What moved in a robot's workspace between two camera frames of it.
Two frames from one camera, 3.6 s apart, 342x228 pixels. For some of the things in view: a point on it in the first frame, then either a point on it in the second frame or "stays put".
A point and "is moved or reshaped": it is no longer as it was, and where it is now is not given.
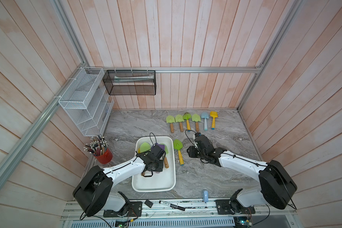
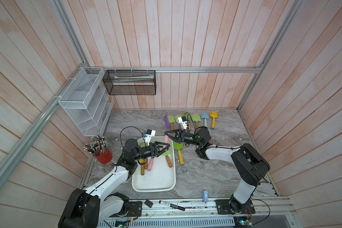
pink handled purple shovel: [162, 146] is moved or reshaped
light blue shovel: [205, 115] stays put
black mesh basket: [130, 82] stays put
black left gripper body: [158, 166] -> [145, 152]
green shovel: [196, 118] stays put
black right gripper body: [194, 153] -> [188, 138]
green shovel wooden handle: [179, 118] stays put
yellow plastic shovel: [213, 114] stays put
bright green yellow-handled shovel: [186, 116] stays put
